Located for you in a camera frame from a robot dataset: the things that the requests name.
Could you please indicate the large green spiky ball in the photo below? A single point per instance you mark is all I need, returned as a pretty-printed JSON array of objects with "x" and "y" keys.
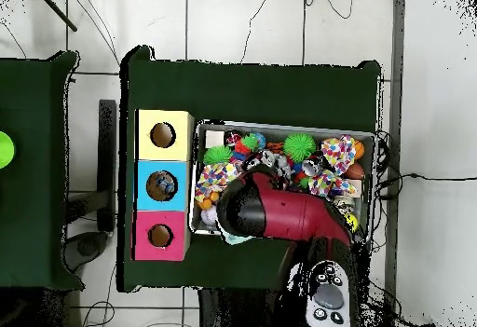
[{"x": 299, "y": 147}]

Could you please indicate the dark green tablecloth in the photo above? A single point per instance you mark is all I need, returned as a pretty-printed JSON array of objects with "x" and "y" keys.
[
  {"x": 33, "y": 211},
  {"x": 242, "y": 92}
]

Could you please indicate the large polka dot cloth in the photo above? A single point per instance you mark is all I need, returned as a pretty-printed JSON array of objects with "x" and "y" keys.
[{"x": 337, "y": 152}]

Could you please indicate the grey stand base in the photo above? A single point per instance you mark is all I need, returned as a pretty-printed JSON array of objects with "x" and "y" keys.
[{"x": 85, "y": 247}]

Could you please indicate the black rod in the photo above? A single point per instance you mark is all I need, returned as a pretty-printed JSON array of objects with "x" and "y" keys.
[{"x": 57, "y": 12}]

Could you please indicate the black monitor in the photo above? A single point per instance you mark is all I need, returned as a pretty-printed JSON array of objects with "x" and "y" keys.
[{"x": 107, "y": 155}]

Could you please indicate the small polka dot cloth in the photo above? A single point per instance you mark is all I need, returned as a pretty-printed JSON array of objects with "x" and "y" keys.
[{"x": 212, "y": 178}]

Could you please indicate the mint green waffle cloth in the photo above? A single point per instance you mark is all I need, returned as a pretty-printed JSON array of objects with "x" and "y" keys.
[{"x": 234, "y": 238}]

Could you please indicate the crushed silver can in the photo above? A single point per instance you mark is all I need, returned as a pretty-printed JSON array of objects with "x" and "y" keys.
[{"x": 267, "y": 157}]

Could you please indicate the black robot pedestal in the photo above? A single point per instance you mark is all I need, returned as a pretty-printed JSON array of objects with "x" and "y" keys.
[{"x": 238, "y": 312}]

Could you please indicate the bright green round lid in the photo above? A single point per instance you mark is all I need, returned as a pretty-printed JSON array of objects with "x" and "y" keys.
[{"x": 5, "y": 150}]

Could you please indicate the plain wooden block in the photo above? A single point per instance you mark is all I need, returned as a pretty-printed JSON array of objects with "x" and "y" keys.
[{"x": 214, "y": 138}]

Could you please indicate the yellow ball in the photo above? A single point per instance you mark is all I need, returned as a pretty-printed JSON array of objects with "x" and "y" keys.
[{"x": 352, "y": 222}]

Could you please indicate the wooden box with three holes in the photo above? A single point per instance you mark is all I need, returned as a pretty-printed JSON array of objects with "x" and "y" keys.
[{"x": 143, "y": 193}]

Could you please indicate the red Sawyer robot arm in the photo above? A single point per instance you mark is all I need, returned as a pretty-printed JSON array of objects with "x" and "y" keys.
[{"x": 290, "y": 211}]

